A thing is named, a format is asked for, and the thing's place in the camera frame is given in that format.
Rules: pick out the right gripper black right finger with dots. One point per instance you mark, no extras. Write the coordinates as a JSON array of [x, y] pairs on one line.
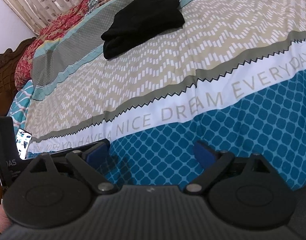
[[246, 192]]

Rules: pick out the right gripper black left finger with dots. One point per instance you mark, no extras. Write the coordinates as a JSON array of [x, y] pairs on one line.
[[50, 193]]

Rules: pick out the black pants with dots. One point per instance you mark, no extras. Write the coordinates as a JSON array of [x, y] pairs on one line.
[[138, 22]]

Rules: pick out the person's left hand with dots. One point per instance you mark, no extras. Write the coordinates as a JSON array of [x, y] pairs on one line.
[[5, 223]]

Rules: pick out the carved wooden headboard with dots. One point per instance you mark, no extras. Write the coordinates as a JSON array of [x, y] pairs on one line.
[[8, 62]]

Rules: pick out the red floral quilt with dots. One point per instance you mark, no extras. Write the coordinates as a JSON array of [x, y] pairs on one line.
[[55, 30]]

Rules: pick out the patterned bed sheet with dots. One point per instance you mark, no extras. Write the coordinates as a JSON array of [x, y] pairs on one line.
[[234, 76]]

